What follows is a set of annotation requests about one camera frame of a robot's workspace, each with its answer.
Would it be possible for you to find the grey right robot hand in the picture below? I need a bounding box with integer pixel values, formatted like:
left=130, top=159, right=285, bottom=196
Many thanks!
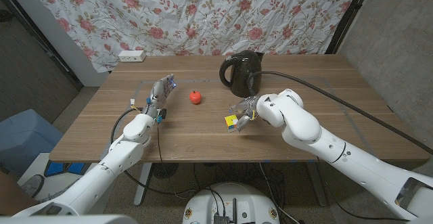
left=229, top=95, right=261, bottom=132

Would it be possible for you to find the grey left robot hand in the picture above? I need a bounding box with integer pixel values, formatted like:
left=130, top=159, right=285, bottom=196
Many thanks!
left=143, top=74, right=177, bottom=123

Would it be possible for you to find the multicoloured rubiks cube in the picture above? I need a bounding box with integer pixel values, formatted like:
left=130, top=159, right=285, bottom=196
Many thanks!
left=224, top=114, right=240, bottom=133

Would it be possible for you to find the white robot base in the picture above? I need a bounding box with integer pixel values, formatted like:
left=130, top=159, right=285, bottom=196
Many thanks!
left=181, top=182, right=281, bottom=224

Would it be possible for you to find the black electric kettle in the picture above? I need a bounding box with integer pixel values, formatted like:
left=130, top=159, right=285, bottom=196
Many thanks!
left=219, top=49, right=265, bottom=99

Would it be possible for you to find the red ball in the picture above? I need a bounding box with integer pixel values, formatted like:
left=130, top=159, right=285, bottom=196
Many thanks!
left=189, top=90, right=202, bottom=105

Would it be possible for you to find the white power strip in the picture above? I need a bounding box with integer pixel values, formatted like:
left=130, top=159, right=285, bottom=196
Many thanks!
left=117, top=49, right=147, bottom=63

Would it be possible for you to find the black round floor disc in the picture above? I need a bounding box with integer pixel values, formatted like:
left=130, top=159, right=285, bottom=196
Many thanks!
left=151, top=162, right=179, bottom=180

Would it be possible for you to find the floral print backdrop cloth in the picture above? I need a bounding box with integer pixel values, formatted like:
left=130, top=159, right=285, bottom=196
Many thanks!
left=22, top=0, right=363, bottom=73

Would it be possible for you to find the white table leg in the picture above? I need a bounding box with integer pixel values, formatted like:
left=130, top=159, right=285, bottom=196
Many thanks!
left=133, top=162, right=153, bottom=207

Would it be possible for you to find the grey table leg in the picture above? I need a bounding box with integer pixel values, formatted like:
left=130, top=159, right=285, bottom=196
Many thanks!
left=306, top=162, right=329, bottom=207

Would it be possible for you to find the blue black floor pad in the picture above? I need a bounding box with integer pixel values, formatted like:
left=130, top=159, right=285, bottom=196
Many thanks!
left=45, top=160, right=86, bottom=177

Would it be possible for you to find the blue plastic bin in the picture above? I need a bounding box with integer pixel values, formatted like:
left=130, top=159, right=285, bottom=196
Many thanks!
left=0, top=108, right=64, bottom=173

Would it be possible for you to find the white floor mat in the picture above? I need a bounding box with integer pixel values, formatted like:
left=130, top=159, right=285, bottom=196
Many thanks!
left=16, top=152, right=102, bottom=204

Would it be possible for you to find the grey sneaker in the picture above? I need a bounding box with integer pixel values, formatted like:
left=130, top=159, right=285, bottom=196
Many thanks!
left=28, top=175, right=45, bottom=198

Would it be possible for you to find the person brown leg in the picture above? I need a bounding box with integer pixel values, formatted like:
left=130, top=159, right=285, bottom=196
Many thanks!
left=0, top=171, right=38, bottom=217

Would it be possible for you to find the thin black left wrist cable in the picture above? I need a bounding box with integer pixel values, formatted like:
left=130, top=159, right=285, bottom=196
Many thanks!
left=156, top=122, right=177, bottom=191

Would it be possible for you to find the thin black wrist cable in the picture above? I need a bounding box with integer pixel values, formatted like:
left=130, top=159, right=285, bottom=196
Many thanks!
left=316, top=156, right=412, bottom=222
left=156, top=122, right=177, bottom=191

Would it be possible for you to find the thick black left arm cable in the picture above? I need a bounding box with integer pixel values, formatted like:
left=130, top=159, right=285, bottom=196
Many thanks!
left=110, top=107, right=196, bottom=196

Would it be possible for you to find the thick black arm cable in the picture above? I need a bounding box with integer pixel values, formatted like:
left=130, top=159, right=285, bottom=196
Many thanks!
left=246, top=70, right=433, bottom=156
left=110, top=107, right=196, bottom=196

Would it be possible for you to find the white floor cable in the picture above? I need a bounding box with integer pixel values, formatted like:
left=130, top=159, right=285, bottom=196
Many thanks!
left=258, top=162, right=300, bottom=224

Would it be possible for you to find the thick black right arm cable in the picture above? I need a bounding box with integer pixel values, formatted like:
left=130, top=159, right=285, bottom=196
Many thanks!
left=246, top=70, right=433, bottom=156

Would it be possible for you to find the thin black floor cable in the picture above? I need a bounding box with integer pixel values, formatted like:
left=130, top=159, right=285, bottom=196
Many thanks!
left=192, top=162, right=226, bottom=215

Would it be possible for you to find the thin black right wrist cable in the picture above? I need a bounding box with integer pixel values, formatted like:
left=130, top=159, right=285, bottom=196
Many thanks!
left=316, top=156, right=412, bottom=222

